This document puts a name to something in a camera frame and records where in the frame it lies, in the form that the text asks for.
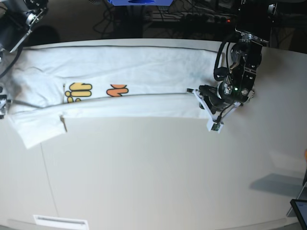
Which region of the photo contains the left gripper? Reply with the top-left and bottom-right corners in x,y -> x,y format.
199,82 -> 251,114

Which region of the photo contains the white printed T-shirt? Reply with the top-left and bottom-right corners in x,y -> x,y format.
3,46 -> 216,148

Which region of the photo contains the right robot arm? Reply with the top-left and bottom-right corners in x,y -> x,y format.
0,0 -> 48,77

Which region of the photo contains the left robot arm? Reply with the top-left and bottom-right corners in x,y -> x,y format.
199,0 -> 274,114

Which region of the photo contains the black power strip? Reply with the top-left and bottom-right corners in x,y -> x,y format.
185,13 -> 235,23

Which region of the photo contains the dark tablet device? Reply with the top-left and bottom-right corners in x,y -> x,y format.
290,199 -> 307,230

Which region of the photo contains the blue box at top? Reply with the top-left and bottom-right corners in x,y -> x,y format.
108,0 -> 173,6

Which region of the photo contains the white label on table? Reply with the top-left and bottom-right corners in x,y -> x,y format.
33,215 -> 89,230

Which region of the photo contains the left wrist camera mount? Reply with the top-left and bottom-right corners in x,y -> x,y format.
187,86 -> 255,133

